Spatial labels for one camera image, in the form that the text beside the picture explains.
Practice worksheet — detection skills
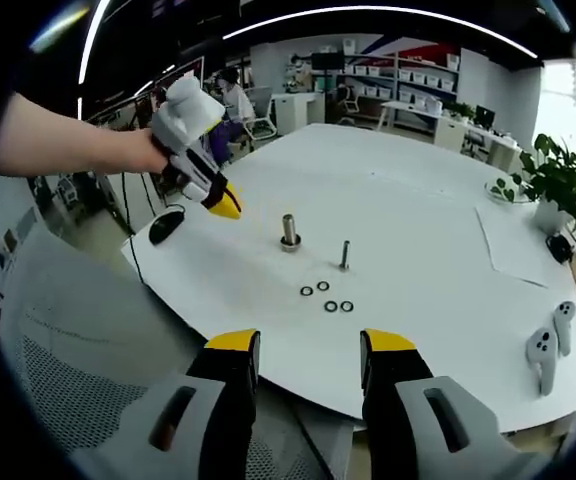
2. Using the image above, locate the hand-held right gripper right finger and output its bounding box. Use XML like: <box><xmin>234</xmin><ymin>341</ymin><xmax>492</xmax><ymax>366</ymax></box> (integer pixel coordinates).
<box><xmin>359</xmin><ymin>327</ymin><xmax>534</xmax><ymax>480</ymax></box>

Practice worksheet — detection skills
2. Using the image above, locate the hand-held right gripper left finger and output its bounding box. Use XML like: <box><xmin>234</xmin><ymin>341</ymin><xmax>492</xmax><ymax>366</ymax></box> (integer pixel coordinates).
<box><xmin>75</xmin><ymin>327</ymin><xmax>262</xmax><ymax>480</ymax></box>

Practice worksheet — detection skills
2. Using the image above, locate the thick threaded metal stud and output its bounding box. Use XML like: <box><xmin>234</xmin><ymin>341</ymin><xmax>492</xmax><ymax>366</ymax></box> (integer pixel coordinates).
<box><xmin>280</xmin><ymin>213</ymin><xmax>303</xmax><ymax>253</ymax></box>

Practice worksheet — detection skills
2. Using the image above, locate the person's left hand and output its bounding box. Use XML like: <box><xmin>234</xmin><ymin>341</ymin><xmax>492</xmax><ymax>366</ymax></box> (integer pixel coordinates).
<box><xmin>117</xmin><ymin>127</ymin><xmax>172</xmax><ymax>175</ymax></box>

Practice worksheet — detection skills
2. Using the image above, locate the black computer mouse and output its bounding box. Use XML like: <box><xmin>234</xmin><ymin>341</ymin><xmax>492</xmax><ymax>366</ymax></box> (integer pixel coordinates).
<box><xmin>147</xmin><ymin>208</ymin><xmax>187</xmax><ymax>246</ymax></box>

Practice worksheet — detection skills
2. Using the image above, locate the grey background office chair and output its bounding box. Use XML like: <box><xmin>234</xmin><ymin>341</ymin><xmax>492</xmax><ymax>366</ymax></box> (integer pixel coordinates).
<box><xmin>245</xmin><ymin>85</ymin><xmax>279</xmax><ymax>141</ymax></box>

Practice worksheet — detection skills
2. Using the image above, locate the white cabinet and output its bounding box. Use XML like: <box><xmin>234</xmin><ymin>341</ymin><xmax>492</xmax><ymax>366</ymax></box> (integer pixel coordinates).
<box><xmin>272</xmin><ymin>92</ymin><xmax>327</xmax><ymax>136</ymax></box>

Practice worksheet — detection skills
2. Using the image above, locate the black display on stand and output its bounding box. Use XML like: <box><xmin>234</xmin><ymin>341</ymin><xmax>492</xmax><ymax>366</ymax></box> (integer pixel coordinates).
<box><xmin>310</xmin><ymin>52</ymin><xmax>344</xmax><ymax>71</ymax></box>

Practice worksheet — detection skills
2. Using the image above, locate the white background chair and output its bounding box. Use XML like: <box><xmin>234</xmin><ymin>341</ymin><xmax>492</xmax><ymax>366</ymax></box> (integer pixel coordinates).
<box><xmin>337</xmin><ymin>84</ymin><xmax>364</xmax><ymax>120</ymax></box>

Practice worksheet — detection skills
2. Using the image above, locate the white game controller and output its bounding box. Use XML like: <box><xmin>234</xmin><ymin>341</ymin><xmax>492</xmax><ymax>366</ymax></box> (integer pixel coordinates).
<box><xmin>552</xmin><ymin>300</ymin><xmax>576</xmax><ymax>357</ymax></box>
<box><xmin>526</xmin><ymin>327</ymin><xmax>559</xmax><ymax>397</ymax></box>

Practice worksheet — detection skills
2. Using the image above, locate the grey mesh office chair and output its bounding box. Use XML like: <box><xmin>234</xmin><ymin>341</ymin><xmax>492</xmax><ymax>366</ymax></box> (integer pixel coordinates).
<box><xmin>0</xmin><ymin>224</ymin><xmax>354</xmax><ymax>480</ymax></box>

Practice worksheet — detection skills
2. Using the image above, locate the white paper sheet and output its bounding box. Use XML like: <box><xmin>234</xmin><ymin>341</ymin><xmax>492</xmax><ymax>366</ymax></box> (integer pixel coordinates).
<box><xmin>475</xmin><ymin>204</ymin><xmax>552</xmax><ymax>290</ymax></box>

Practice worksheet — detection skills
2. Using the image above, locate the curved ceiling light strip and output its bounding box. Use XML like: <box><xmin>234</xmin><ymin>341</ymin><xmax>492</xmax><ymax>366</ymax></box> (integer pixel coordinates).
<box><xmin>222</xmin><ymin>5</ymin><xmax>539</xmax><ymax>59</ymax></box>

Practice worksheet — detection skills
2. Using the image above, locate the storage shelf with white bins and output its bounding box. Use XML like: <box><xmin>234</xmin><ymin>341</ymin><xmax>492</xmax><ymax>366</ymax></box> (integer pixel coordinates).
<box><xmin>342</xmin><ymin>44</ymin><xmax>462</xmax><ymax>109</ymax></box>

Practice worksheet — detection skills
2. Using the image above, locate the small black object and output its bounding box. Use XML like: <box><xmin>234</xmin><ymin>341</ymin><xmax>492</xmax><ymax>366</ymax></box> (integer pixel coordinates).
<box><xmin>546</xmin><ymin>232</ymin><xmax>574</xmax><ymax>265</ymax></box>

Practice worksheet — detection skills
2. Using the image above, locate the curved white background desk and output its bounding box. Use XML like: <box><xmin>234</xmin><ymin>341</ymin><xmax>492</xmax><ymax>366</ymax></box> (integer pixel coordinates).
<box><xmin>380</xmin><ymin>99</ymin><xmax>519</xmax><ymax>156</ymax></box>

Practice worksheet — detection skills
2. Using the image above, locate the white plant pot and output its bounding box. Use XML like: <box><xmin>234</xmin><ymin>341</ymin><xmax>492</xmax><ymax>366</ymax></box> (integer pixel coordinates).
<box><xmin>532</xmin><ymin>198</ymin><xmax>574</xmax><ymax>235</ymax></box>

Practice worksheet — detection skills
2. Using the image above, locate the small background plant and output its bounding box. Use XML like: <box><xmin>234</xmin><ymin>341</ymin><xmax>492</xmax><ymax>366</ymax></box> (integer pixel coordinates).
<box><xmin>445</xmin><ymin>101</ymin><xmax>475</xmax><ymax>121</ymax></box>

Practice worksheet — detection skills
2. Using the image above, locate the small black background monitor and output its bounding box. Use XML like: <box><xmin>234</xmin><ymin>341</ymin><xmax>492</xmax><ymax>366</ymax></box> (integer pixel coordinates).
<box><xmin>473</xmin><ymin>104</ymin><xmax>497</xmax><ymax>129</ymax></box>

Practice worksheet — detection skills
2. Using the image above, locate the green potted plant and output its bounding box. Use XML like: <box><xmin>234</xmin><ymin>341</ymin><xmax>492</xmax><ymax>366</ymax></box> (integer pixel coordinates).
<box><xmin>487</xmin><ymin>132</ymin><xmax>576</xmax><ymax>239</ymax></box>

